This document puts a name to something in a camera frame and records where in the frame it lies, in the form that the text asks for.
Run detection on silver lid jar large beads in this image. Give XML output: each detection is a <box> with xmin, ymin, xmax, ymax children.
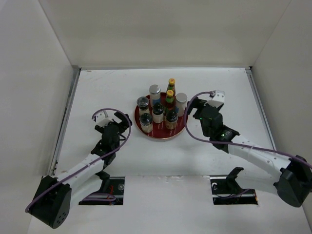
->
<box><xmin>175</xmin><ymin>93</ymin><xmax>188</xmax><ymax>117</ymax></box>

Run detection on yellow cap sauce bottle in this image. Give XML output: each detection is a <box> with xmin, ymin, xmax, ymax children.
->
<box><xmin>164</xmin><ymin>90</ymin><xmax>175</xmax><ymax>114</ymax></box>
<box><xmin>167</xmin><ymin>78</ymin><xmax>176</xmax><ymax>96</ymax></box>

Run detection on black cap spice grinder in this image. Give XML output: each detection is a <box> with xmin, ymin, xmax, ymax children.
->
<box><xmin>136</xmin><ymin>97</ymin><xmax>150</xmax><ymax>116</ymax></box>
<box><xmin>152</xmin><ymin>102</ymin><xmax>164</xmax><ymax>124</ymax></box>
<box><xmin>139</xmin><ymin>113</ymin><xmax>153</xmax><ymax>133</ymax></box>
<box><xmin>165</xmin><ymin>110</ymin><xmax>178</xmax><ymax>130</ymax></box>

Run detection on silver lid jar small beads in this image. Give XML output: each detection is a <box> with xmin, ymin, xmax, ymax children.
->
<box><xmin>149</xmin><ymin>84</ymin><xmax>161</xmax><ymax>107</ymax></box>

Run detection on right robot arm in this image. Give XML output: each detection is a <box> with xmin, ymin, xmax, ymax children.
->
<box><xmin>184</xmin><ymin>97</ymin><xmax>312</xmax><ymax>207</ymax></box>

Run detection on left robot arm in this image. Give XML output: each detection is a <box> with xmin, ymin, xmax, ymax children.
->
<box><xmin>25</xmin><ymin>108</ymin><xmax>132</xmax><ymax>229</ymax></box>

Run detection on round red tray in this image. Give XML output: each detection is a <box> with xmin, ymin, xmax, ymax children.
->
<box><xmin>134</xmin><ymin>92</ymin><xmax>185</xmax><ymax>139</ymax></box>

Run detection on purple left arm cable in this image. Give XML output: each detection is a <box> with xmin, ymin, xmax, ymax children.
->
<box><xmin>25</xmin><ymin>108</ymin><xmax>134</xmax><ymax>213</ymax></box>

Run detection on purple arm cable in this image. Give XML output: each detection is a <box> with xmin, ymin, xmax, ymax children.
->
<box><xmin>25</xmin><ymin>108</ymin><xmax>134</xmax><ymax>213</ymax></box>
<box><xmin>184</xmin><ymin>90</ymin><xmax>312</xmax><ymax>169</ymax></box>

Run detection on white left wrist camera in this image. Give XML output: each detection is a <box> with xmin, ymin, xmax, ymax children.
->
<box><xmin>95</xmin><ymin>116</ymin><xmax>113</xmax><ymax>128</ymax></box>

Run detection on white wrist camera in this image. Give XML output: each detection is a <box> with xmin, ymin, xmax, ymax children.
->
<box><xmin>95</xmin><ymin>116</ymin><xmax>113</xmax><ymax>128</ymax></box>
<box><xmin>209</xmin><ymin>90</ymin><xmax>225</xmax><ymax>108</ymax></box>

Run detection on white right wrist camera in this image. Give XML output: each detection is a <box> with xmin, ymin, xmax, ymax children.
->
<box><xmin>209</xmin><ymin>90</ymin><xmax>225</xmax><ymax>108</ymax></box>

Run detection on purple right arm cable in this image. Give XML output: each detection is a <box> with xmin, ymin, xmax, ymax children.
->
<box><xmin>184</xmin><ymin>90</ymin><xmax>312</xmax><ymax>169</ymax></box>

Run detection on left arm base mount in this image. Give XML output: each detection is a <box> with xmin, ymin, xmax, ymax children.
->
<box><xmin>78</xmin><ymin>176</ymin><xmax>125</xmax><ymax>206</ymax></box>

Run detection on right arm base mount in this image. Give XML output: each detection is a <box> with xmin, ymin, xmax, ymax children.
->
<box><xmin>210</xmin><ymin>167</ymin><xmax>258</xmax><ymax>205</ymax></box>

